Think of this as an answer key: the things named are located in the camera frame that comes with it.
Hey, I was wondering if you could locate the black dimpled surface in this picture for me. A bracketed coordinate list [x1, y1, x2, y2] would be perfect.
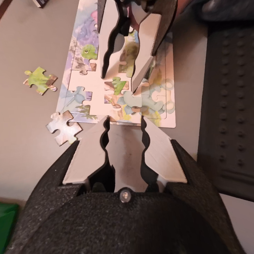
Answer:
[197, 26, 254, 201]

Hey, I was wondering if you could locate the colourful puzzle box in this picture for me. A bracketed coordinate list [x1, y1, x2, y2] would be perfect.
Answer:
[32, 0, 49, 9]

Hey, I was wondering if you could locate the pale yellow teal puzzle piece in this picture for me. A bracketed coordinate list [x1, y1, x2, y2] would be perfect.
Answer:
[117, 90, 148, 116]

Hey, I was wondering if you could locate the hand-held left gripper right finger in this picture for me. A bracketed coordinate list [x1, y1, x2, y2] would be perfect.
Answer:
[140, 115, 188, 187]

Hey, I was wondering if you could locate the grey desk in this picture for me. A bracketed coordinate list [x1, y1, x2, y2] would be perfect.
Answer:
[0, 0, 254, 228]

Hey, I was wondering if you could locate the green plastic bin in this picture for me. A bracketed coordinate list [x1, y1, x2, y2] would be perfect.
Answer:
[0, 201, 19, 252]

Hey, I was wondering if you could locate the small green brown puzzle piece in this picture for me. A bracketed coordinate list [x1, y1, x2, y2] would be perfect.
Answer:
[23, 66, 58, 96]

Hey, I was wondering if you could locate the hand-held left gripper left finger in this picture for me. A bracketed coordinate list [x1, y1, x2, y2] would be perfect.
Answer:
[63, 115, 110, 186]

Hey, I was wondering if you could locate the brown grey puzzle piece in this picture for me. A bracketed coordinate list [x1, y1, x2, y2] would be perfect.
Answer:
[46, 110, 83, 148]

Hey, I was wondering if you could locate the green grass puzzle piece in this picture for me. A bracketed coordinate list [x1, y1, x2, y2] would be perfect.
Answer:
[119, 43, 140, 78]

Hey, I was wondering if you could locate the blue purple puzzle piece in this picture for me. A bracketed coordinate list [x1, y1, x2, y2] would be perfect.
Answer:
[76, 19, 99, 45]

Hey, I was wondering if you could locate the green and brown puzzle piece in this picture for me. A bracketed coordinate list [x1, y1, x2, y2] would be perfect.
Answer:
[104, 77, 130, 108]

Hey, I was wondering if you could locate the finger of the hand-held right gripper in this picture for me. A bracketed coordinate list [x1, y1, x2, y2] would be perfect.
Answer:
[98, 0, 120, 79]
[131, 13, 162, 96]

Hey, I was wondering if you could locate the group of assembled puzzle pieces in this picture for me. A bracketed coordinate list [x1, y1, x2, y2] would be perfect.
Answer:
[118, 26, 167, 99]

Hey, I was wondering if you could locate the person's right forearm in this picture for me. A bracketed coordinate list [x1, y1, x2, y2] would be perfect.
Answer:
[179, 0, 254, 25]

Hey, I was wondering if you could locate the dinosaur puzzle tray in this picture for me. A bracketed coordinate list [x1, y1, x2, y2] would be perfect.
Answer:
[56, 0, 176, 128]

